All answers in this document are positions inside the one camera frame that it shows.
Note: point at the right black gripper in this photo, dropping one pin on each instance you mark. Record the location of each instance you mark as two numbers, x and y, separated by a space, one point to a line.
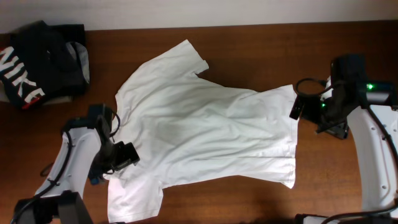
338 128

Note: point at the black shirt with white lettering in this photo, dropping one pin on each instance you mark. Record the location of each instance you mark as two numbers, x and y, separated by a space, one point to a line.
39 32

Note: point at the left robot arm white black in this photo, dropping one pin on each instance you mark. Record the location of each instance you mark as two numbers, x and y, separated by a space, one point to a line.
87 153

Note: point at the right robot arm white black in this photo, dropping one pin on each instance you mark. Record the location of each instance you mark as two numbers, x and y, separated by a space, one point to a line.
351 103

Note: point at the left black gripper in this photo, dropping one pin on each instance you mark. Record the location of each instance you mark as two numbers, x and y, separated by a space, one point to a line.
127 152

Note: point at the white t-shirt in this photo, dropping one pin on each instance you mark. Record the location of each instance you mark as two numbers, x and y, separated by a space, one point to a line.
186 129

